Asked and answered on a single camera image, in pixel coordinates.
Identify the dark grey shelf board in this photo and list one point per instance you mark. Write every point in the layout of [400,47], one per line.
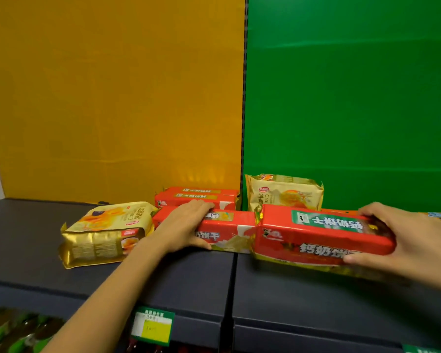
[29,249]
[316,305]

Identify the black perforated shelf upright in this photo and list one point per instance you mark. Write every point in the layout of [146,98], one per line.
[245,88]

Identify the person's left hand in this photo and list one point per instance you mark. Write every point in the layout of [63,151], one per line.
[176,231]

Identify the person's right thumb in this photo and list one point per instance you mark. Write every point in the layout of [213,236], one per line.
[365,260]

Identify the red biscuit packet white splash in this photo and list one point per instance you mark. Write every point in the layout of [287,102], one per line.
[229,231]

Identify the person's left thumb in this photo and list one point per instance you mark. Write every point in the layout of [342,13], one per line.
[200,244]

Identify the gold croissant packet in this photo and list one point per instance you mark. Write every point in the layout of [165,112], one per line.
[103,231]

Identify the green yellow price tag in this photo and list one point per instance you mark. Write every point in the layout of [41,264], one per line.
[152,326]

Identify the person's right hand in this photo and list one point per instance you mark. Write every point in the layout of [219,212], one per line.
[422,246]

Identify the green back panel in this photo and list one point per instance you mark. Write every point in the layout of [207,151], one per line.
[352,99]

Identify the row of green bottles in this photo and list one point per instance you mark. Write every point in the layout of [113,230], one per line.
[14,330]

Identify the yellow back panel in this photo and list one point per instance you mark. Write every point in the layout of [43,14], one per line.
[114,88]

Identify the red biscuit packet green label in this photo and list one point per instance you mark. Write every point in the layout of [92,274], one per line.
[297,235]

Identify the gold yellow snack packet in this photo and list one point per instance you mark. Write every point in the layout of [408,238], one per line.
[316,267]

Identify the pale yellow croissant packet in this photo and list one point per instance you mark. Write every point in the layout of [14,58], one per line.
[283,194]

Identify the person's left forearm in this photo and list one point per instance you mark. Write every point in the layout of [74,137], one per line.
[106,301]

